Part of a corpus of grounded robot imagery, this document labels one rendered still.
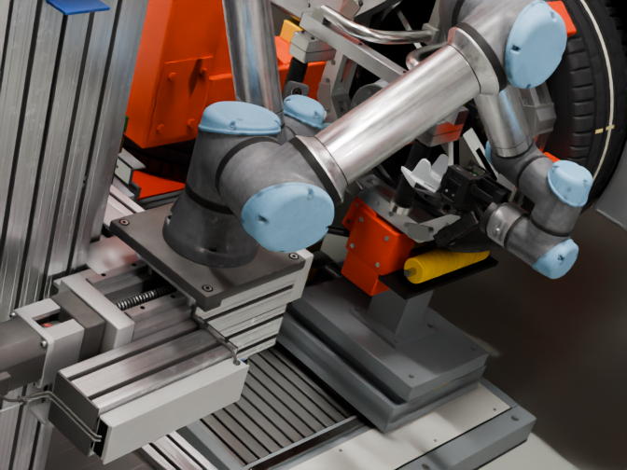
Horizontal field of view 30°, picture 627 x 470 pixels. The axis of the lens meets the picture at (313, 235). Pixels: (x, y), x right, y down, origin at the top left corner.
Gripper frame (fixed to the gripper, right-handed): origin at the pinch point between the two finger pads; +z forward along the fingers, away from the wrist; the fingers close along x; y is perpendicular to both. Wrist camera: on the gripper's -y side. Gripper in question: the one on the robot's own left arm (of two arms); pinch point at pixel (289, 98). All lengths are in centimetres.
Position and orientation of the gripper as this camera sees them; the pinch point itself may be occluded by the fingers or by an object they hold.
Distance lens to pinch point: 233.6
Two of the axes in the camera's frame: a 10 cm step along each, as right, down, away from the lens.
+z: 0.1, -5.2, 8.5
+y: -2.7, 8.2, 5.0
